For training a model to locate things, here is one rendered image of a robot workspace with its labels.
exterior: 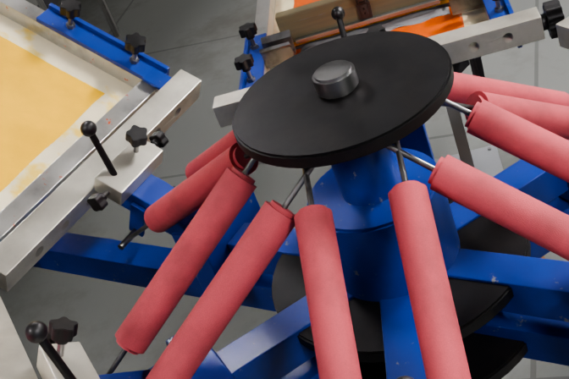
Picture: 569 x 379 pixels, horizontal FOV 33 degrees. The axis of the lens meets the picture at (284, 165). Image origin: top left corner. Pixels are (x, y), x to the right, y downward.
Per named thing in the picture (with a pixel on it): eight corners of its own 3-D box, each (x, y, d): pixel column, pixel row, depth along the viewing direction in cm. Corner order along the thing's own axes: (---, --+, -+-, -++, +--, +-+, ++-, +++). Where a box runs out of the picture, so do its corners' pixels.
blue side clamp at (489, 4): (477, -5, 226) (472, -31, 222) (499, -11, 225) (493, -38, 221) (499, 53, 201) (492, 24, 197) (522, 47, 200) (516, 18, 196)
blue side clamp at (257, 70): (255, 59, 237) (245, 35, 233) (273, 53, 236) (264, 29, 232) (248, 122, 212) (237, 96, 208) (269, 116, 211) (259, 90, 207)
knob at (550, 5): (533, 32, 196) (526, 0, 192) (560, 24, 195) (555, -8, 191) (540, 49, 190) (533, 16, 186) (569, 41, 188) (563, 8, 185)
